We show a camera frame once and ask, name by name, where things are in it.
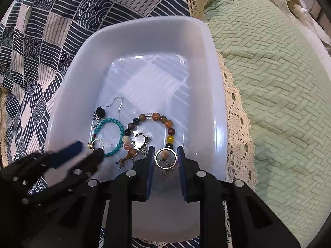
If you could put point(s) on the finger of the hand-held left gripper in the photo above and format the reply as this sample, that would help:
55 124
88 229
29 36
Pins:
77 165
67 153

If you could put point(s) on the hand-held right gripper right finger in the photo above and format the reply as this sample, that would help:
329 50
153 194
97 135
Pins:
181 173

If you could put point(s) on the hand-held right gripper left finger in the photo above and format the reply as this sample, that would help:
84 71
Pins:
149 173

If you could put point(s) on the small silver charm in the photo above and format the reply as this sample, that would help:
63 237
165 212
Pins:
165 172

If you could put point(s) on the dark bead hook earring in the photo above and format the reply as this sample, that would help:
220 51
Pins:
100 111

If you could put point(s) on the white plastic tray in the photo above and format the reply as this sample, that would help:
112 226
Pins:
155 56

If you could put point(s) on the green quilted blanket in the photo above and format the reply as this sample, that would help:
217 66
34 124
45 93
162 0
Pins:
271 82

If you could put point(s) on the navy patterned cloth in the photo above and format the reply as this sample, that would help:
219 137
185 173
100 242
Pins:
51 18

